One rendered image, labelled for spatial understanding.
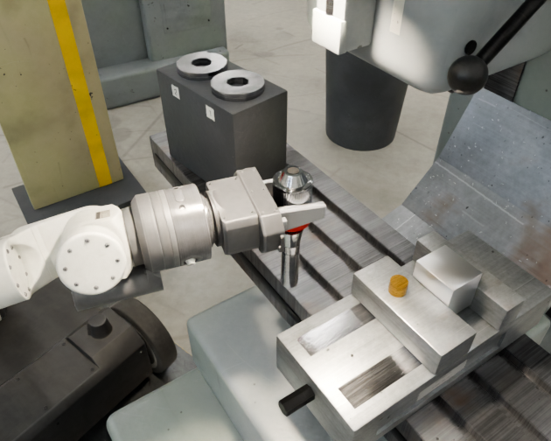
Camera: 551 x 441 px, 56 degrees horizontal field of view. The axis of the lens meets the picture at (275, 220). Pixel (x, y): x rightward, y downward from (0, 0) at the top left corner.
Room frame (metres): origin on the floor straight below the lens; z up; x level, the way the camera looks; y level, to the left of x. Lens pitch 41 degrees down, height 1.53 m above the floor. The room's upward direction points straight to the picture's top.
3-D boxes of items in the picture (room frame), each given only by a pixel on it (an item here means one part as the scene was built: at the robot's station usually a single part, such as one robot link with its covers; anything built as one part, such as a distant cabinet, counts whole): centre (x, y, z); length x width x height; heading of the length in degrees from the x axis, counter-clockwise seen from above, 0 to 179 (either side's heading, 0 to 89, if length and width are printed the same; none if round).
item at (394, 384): (0.42, -0.19, 0.99); 0.35 x 0.15 x 0.11; 124
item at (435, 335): (0.41, -0.17, 1.03); 0.15 x 0.06 x 0.04; 34
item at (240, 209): (0.45, 0.07, 1.14); 0.13 x 0.12 x 0.10; 20
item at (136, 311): (0.76, 0.32, 0.50); 0.20 x 0.05 x 0.20; 51
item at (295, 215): (0.45, -0.03, 1.14); 0.06 x 0.02 x 0.03; 110
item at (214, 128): (0.84, 0.10, 1.04); 0.22 x 0.12 x 0.20; 43
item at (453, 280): (0.44, -0.21, 1.04); 0.06 x 0.05 x 0.06; 34
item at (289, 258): (0.48, -0.02, 1.06); 0.03 x 0.03 x 0.11
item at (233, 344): (0.53, -0.15, 0.80); 0.50 x 0.35 x 0.12; 124
